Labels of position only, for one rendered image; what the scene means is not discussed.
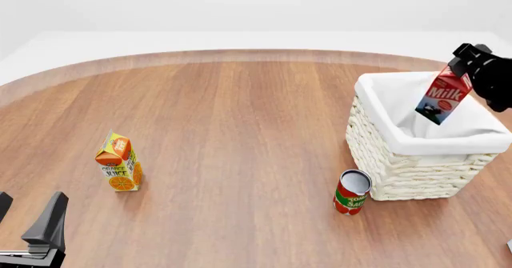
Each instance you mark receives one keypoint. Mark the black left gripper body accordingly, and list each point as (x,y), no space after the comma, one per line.
(38,259)

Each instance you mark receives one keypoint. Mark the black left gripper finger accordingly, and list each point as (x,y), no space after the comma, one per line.
(4,203)
(50,223)

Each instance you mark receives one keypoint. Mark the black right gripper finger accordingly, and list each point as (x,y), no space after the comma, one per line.
(472,50)
(460,66)

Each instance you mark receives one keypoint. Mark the red milk carton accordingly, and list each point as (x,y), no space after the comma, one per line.
(443,98)

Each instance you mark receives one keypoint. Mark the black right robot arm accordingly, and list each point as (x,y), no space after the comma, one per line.
(494,79)

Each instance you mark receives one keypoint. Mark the white woven basket with liner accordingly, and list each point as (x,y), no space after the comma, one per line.
(420,148)

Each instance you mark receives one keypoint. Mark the orange juice carton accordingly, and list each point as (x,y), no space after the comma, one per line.
(119,164)

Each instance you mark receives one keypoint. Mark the red tomato sauce can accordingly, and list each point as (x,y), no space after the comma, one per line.
(352,193)

